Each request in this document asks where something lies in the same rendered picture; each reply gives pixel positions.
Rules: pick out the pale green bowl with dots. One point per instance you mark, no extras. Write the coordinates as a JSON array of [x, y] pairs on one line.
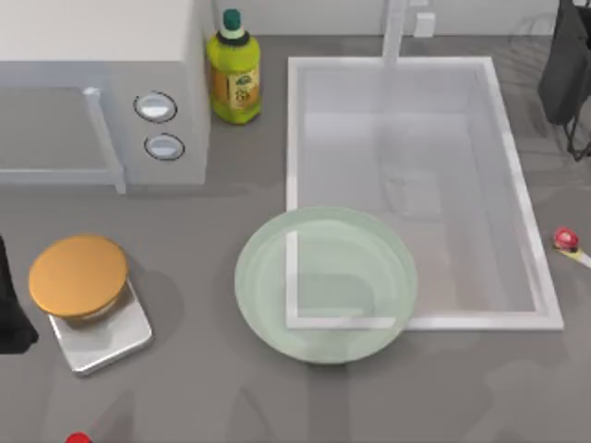
[[268, 295]]

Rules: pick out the white sink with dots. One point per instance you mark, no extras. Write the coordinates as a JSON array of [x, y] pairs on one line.
[[415, 184]]

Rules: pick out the small microwave knob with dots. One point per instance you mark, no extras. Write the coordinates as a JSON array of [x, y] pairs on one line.
[[164, 147]]

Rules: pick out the green bottle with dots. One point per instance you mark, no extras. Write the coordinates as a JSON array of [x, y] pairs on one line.
[[233, 83]]

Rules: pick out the pale microwave oven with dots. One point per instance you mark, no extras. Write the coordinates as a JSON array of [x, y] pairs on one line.
[[194, 92]]

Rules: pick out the large microwave knob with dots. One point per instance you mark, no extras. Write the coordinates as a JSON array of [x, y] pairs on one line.
[[155, 106]]

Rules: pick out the tall white tap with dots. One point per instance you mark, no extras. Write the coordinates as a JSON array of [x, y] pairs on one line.
[[392, 32]]

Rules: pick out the silver kitchen scale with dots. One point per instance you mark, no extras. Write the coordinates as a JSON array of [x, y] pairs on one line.
[[115, 341]]

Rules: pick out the microwave oven door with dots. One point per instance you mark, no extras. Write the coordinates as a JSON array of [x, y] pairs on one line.
[[46, 129]]

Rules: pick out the red and white small toy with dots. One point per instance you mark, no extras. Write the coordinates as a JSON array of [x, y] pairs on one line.
[[566, 238]]

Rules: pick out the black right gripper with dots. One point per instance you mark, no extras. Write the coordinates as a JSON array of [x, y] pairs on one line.
[[561, 69]]

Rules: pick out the red cap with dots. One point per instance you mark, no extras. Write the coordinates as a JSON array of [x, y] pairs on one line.
[[76, 438]]

